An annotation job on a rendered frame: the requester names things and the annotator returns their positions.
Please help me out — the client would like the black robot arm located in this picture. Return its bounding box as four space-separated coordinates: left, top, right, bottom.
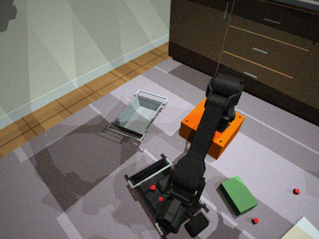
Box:
155 73 245 234

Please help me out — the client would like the green rectangular box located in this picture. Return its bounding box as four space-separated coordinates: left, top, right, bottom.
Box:
218 176 258 216

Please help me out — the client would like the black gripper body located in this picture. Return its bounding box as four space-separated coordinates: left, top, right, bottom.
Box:
156 174 209 238

